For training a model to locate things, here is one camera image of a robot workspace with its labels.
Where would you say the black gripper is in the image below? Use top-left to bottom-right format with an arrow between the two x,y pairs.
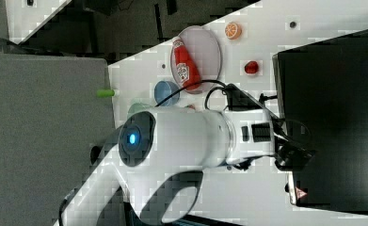
273,119 -> 316,171

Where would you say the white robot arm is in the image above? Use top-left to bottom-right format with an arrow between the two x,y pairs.
54,106 -> 314,226

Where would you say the black silver toaster oven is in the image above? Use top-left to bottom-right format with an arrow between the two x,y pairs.
273,29 -> 368,215

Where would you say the small red toy tomato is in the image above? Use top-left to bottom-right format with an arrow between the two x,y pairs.
244,61 -> 259,74

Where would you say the red toy strawberry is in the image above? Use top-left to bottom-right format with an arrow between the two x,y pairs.
185,105 -> 196,110

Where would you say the red plush ketchup bottle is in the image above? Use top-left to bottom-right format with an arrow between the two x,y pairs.
172,37 -> 201,90

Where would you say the orange slice toy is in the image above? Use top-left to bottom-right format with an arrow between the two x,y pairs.
225,23 -> 242,40

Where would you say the grey round plate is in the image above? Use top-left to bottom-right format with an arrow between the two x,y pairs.
179,25 -> 222,80

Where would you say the blue round bowl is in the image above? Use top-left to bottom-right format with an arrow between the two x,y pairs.
154,81 -> 180,106

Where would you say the green oval colander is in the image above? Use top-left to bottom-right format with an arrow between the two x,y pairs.
127,103 -> 152,118

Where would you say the green toy pepper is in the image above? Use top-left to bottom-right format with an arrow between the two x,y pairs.
96,89 -> 116,98

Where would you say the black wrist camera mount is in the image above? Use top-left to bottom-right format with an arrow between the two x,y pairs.
225,84 -> 263,111

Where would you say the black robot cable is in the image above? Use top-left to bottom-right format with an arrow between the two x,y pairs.
203,86 -> 232,111
154,79 -> 230,108

